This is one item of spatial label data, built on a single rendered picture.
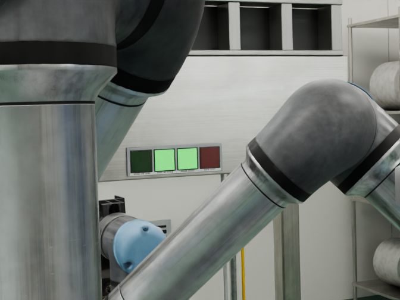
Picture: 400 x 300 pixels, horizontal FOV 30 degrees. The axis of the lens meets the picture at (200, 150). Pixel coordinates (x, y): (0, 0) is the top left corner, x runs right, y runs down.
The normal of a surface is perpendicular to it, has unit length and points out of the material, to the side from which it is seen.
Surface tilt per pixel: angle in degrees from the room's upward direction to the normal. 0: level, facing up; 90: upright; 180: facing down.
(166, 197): 90
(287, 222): 90
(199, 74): 90
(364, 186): 142
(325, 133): 78
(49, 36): 90
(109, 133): 131
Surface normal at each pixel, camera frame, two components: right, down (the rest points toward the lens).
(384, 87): -0.92, 0.13
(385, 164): 0.42, 0.40
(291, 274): 0.38, 0.04
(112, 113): 0.26, 0.65
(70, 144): 0.71, 0.02
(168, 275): -0.21, 0.13
